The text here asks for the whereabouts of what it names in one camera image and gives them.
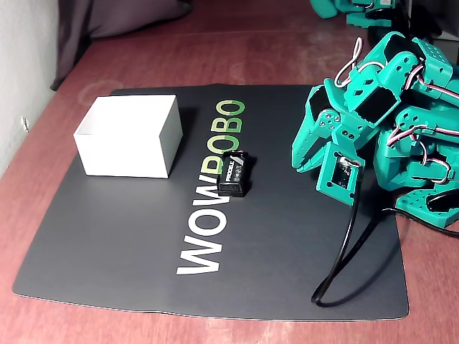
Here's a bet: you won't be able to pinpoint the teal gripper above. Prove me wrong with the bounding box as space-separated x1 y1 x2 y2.
290 84 367 173

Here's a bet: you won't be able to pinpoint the small black battery pack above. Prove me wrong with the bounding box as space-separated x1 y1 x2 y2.
217 150 257 197

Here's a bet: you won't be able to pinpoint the white open cardboard box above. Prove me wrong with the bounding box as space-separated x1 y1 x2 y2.
73 94 184 179

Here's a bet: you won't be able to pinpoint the black mat with WOWROBO print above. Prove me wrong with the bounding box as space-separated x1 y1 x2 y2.
11 83 410 321

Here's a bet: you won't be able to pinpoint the grey cloth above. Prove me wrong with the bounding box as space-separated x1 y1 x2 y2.
49 0 194 92

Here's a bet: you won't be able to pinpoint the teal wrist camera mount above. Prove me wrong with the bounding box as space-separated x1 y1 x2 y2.
315 141 366 208

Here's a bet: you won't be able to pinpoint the red and white servo wire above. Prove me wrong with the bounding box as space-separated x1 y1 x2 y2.
387 125 452 187

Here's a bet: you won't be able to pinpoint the white servo wire loop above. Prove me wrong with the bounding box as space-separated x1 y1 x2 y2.
335 35 384 87

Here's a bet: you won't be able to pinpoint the black camera cable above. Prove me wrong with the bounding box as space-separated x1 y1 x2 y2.
310 163 459 308

